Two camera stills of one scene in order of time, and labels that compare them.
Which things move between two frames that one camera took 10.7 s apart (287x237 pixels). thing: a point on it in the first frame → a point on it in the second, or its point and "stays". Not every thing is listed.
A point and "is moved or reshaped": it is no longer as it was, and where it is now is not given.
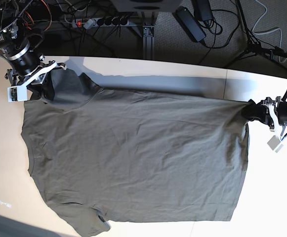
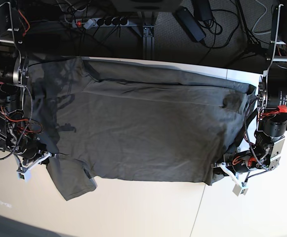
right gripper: [251, 110] → [235, 164]
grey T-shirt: [98, 156] is moved or reshaped
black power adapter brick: [193, 27] stays
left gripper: [41, 82] → [41, 158]
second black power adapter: [202, 10] stays
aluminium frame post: [148, 43] stays
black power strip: [104, 21] stays
